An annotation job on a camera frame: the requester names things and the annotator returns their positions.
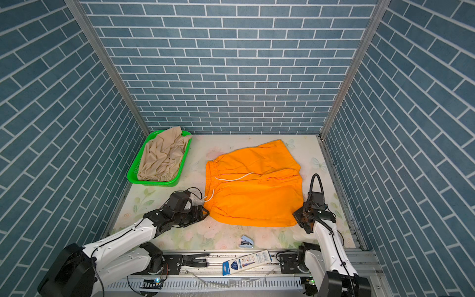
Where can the blue white flat box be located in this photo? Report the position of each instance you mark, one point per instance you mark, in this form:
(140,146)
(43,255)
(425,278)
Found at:
(246,262)

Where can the white vented cable duct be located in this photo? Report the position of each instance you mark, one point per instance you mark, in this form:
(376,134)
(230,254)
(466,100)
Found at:
(195,284)

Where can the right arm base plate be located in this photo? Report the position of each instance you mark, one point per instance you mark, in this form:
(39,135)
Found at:
(291,262)

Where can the beige shorts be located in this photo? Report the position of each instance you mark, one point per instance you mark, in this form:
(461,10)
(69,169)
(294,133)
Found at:
(162,156)

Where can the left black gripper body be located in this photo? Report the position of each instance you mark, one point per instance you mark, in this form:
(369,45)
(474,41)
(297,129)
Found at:
(188,216)

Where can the aluminium front rail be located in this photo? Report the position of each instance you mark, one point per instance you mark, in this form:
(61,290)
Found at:
(365,263)

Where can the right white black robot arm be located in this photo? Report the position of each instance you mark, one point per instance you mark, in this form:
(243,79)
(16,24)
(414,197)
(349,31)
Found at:
(330,252)

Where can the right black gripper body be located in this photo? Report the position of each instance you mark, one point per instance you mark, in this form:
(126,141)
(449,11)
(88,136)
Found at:
(300,214)

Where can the left circuit board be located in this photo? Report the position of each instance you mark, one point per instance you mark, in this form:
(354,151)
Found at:
(152,284)

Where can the right circuit board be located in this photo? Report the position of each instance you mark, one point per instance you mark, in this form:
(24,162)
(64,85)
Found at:
(309,284)

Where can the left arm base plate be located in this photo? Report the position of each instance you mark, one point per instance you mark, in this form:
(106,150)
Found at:
(165,264)

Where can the circuit board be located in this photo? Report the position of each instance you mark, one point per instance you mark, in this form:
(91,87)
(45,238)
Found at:
(152,284)
(309,284)

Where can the orange shorts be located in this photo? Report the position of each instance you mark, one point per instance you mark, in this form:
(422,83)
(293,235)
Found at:
(256,186)

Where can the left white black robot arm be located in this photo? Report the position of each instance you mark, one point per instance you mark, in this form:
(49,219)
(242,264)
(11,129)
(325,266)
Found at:
(82,271)

